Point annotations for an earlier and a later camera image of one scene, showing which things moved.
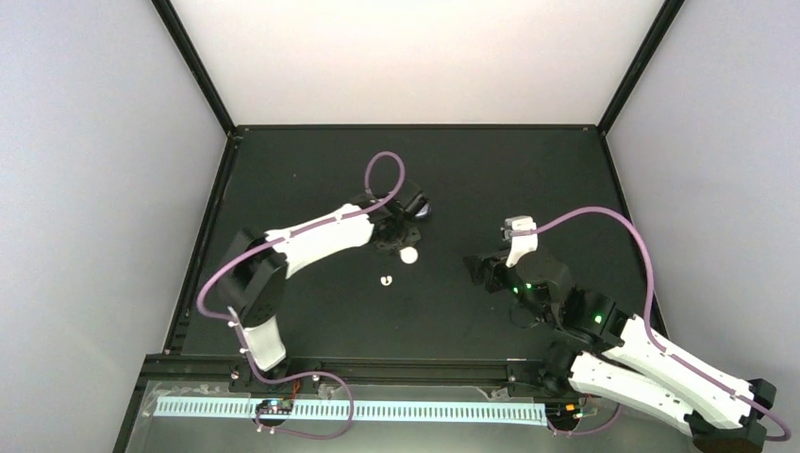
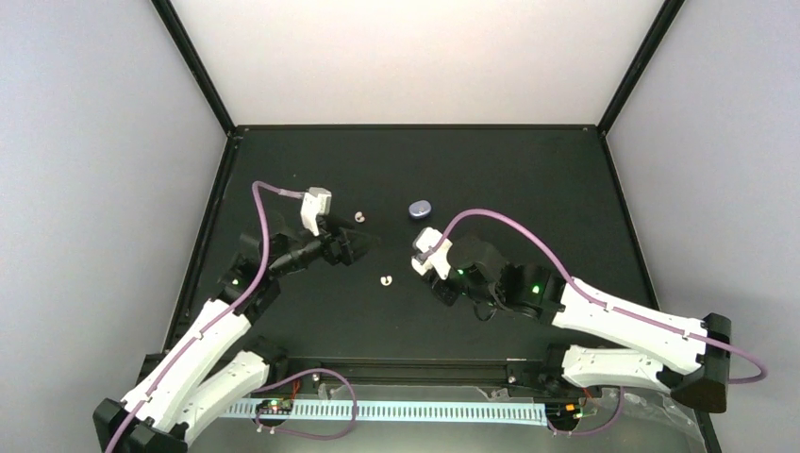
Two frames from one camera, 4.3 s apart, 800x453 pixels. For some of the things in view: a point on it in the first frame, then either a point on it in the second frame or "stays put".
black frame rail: x=354 y=370 stays put
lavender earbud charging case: x=425 y=211 stays put
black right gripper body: x=492 y=281 → x=444 y=295
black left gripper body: x=402 y=239 → x=333 y=255
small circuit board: x=275 y=406 stays put
